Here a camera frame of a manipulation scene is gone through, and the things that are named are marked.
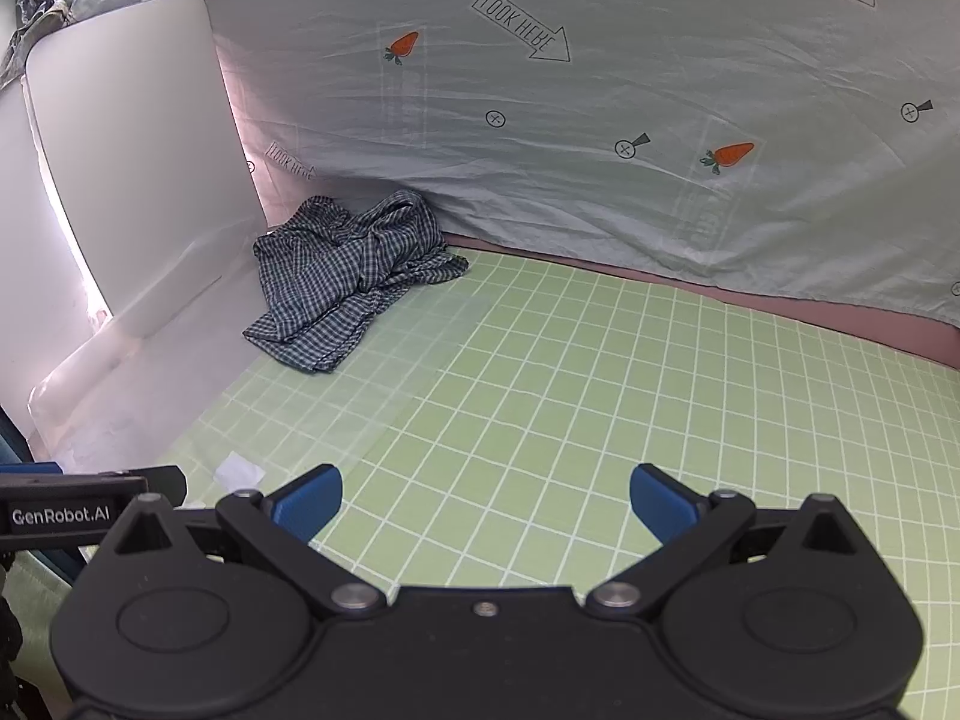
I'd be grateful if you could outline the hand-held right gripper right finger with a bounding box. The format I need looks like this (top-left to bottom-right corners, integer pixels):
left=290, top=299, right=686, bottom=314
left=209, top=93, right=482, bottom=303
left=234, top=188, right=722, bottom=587
left=585, top=463, right=875, bottom=620

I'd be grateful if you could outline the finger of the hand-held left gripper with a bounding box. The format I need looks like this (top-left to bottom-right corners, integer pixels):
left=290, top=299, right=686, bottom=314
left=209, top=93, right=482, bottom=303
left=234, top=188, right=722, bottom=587
left=142, top=465, right=188, bottom=509

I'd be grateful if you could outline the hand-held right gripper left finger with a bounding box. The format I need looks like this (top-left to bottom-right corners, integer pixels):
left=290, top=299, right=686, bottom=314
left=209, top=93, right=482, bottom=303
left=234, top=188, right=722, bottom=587
left=97, top=463, right=389, bottom=618

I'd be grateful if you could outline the dark checked garment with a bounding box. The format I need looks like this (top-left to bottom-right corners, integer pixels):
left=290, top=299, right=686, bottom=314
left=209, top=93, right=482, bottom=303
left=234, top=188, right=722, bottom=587
left=241, top=191, right=470, bottom=374

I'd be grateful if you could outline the white paper scrap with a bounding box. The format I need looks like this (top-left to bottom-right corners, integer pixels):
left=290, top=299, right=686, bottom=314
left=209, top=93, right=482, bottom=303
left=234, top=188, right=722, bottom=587
left=214, top=452, right=266, bottom=488

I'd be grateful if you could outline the white foam board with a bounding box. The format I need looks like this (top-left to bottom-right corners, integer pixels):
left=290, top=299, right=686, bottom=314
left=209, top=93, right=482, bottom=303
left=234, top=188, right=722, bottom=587
left=0, top=82, right=113, bottom=421
left=25, top=0, right=265, bottom=320

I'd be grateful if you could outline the carrot printed grey sheet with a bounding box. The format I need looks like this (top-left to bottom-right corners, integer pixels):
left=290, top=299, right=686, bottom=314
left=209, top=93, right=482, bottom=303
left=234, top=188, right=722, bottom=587
left=56, top=0, right=960, bottom=331

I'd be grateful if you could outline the floral patterned cloth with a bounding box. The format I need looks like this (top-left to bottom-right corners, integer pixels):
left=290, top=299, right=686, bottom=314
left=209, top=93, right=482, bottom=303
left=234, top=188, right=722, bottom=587
left=0, top=0, right=132, bottom=87

